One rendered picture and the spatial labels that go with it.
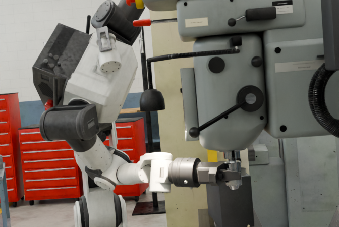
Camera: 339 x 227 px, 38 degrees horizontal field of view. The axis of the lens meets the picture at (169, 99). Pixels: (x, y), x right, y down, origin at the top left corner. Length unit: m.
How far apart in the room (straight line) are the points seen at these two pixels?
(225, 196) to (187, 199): 1.47
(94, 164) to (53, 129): 0.21
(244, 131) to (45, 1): 9.80
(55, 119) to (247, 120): 0.58
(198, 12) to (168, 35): 1.85
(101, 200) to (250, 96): 0.86
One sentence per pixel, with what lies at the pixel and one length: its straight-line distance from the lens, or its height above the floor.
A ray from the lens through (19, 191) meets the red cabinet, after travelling 6.67.
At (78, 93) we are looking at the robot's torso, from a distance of 1.55.
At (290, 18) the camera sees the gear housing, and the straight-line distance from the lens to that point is 1.32.
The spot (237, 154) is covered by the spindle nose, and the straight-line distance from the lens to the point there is 1.41.
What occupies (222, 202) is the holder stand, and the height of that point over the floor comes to 1.07.
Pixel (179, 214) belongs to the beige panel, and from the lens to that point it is 3.26.
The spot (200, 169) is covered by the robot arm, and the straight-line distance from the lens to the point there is 1.42.
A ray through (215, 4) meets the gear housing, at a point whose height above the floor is 1.71.
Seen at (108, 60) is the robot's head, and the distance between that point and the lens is 1.47.
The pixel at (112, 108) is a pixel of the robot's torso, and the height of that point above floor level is 1.44.
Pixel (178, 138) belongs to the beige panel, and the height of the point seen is 1.12.
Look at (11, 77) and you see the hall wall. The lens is 11.10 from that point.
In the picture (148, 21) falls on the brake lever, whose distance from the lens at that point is 1.50.
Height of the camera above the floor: 1.54
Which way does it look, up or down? 3 degrees down
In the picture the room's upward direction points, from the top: 5 degrees counter-clockwise
